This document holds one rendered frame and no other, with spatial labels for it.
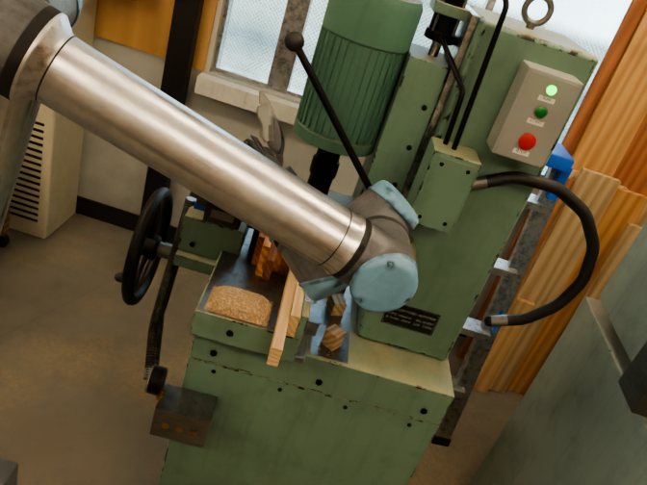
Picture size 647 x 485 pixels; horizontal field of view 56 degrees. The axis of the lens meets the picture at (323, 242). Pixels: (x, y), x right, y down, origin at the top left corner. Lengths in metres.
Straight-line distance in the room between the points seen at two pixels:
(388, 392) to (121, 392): 1.15
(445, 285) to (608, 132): 1.38
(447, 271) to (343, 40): 0.52
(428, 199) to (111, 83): 0.63
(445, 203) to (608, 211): 1.48
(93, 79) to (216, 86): 1.91
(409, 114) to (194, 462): 0.96
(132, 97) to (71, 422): 1.56
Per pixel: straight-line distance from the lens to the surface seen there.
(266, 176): 0.75
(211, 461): 1.59
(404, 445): 1.48
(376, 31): 1.16
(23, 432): 2.15
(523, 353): 2.78
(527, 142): 1.15
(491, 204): 1.26
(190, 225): 1.37
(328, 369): 1.34
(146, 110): 0.74
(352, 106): 1.20
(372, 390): 1.37
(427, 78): 1.20
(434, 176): 1.13
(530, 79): 1.13
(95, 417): 2.19
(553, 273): 2.61
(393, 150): 1.24
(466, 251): 1.31
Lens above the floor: 1.63
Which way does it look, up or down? 29 degrees down
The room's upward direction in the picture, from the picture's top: 19 degrees clockwise
